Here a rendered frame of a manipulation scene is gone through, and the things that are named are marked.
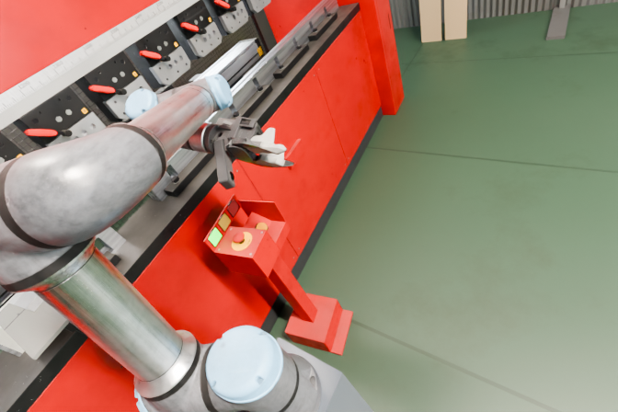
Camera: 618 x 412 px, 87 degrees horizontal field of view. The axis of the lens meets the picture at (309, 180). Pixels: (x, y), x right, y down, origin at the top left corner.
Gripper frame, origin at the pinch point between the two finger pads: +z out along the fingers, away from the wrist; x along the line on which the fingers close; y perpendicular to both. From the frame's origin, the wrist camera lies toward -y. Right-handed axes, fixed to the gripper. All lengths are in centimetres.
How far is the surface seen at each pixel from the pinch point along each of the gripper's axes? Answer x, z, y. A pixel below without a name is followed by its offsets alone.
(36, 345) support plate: 5, -43, -53
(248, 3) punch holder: 27, -56, 85
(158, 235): 30, -47, -21
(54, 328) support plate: 6, -42, -49
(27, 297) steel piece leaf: 11, -61, -47
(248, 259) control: 33.9, -15.8, -19.9
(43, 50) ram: -16, -69, 12
